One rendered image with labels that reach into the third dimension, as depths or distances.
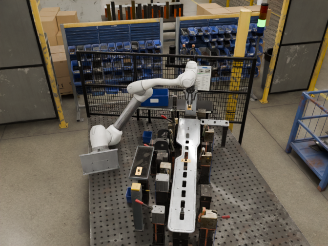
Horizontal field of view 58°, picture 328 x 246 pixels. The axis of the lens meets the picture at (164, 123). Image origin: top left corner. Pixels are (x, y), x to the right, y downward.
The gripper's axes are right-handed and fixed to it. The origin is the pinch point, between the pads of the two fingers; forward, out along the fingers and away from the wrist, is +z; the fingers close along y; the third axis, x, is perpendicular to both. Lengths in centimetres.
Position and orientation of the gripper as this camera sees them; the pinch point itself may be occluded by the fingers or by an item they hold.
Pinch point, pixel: (189, 103)
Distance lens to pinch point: 279.0
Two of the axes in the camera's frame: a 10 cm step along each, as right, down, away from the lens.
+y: 9.9, 0.6, -0.9
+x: 1.0, -5.6, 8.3
